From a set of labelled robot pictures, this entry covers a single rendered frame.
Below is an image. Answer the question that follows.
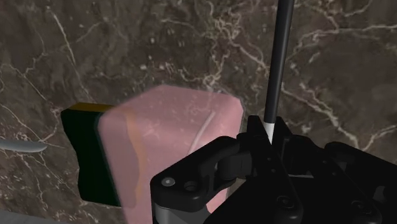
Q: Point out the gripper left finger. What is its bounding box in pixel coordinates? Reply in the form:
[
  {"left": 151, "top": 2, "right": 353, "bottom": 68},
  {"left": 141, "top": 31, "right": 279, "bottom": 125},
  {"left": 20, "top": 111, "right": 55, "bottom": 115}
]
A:
[{"left": 150, "top": 115, "right": 274, "bottom": 215}]

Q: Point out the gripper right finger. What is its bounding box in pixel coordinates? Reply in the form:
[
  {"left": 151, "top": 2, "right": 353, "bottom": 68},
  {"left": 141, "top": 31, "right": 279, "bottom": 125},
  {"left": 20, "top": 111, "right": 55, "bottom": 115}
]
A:
[{"left": 272, "top": 116, "right": 397, "bottom": 224}]

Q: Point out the green and yellow sponge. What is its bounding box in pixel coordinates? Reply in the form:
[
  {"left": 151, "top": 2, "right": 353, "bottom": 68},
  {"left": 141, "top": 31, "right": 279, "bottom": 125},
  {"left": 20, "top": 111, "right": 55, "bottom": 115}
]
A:
[{"left": 60, "top": 102, "right": 122, "bottom": 208}]

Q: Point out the grey metal utensil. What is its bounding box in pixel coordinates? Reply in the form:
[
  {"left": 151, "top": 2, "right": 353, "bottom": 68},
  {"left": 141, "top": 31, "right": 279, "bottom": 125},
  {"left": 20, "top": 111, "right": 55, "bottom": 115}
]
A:
[{"left": 0, "top": 139, "right": 48, "bottom": 153}]

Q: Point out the pink translucent block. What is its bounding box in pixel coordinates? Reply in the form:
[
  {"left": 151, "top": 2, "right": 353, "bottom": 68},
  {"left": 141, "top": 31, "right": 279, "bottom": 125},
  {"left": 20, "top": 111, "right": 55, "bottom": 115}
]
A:
[{"left": 97, "top": 84, "right": 246, "bottom": 224}]

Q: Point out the black pen with white tip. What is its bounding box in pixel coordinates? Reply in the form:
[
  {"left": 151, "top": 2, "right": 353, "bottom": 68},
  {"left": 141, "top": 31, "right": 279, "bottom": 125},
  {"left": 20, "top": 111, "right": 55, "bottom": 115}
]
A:
[{"left": 263, "top": 0, "right": 295, "bottom": 145}]

